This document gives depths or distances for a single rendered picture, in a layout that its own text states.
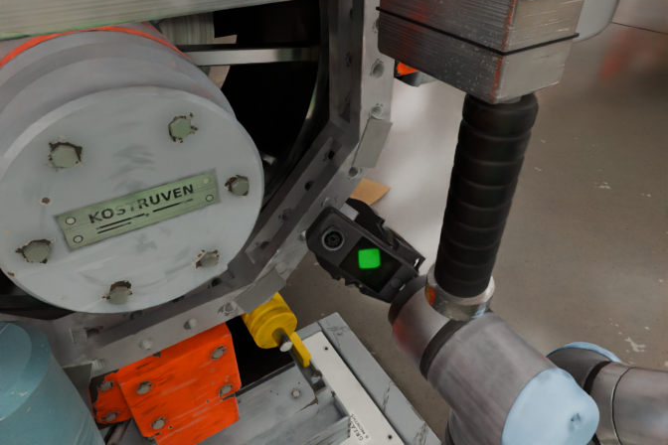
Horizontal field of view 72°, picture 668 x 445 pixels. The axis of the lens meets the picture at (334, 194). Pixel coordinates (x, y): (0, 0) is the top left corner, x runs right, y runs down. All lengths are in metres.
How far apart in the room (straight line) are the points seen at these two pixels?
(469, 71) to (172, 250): 0.17
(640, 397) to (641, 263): 1.20
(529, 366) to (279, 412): 0.55
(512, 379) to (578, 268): 1.19
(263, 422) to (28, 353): 0.57
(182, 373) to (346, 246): 0.23
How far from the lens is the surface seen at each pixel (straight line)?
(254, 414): 0.88
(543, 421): 0.40
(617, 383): 0.54
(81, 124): 0.22
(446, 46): 0.24
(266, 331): 0.60
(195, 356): 0.54
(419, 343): 0.44
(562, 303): 1.46
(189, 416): 0.63
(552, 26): 0.23
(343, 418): 0.93
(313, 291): 1.34
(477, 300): 0.31
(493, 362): 0.41
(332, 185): 0.49
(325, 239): 0.44
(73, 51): 0.26
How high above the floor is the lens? 0.99
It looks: 36 degrees down
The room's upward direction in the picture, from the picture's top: straight up
